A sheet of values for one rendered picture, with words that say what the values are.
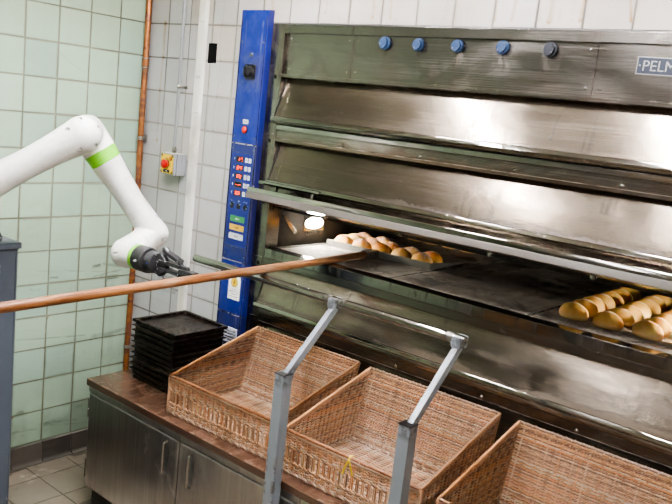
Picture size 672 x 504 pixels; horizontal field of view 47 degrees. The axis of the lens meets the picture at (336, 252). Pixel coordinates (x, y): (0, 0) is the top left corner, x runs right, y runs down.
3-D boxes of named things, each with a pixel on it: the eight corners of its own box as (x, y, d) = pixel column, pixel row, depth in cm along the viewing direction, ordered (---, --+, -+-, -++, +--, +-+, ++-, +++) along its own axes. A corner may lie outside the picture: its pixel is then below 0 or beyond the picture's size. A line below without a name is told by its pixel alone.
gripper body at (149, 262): (160, 248, 273) (177, 253, 268) (158, 271, 275) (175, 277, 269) (142, 249, 268) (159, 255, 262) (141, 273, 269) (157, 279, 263)
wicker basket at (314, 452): (361, 433, 299) (370, 364, 294) (493, 488, 265) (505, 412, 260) (275, 469, 261) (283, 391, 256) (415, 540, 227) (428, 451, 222)
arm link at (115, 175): (87, 172, 280) (99, 166, 271) (112, 157, 286) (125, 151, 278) (142, 256, 290) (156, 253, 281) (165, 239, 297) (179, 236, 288)
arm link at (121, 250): (111, 270, 283) (99, 245, 277) (137, 251, 290) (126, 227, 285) (134, 278, 275) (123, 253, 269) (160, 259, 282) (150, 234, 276)
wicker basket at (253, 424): (252, 385, 336) (257, 324, 331) (355, 428, 302) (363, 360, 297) (162, 412, 298) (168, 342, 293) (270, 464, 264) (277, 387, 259)
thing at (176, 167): (171, 173, 365) (173, 151, 364) (185, 176, 359) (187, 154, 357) (158, 173, 360) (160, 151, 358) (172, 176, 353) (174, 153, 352)
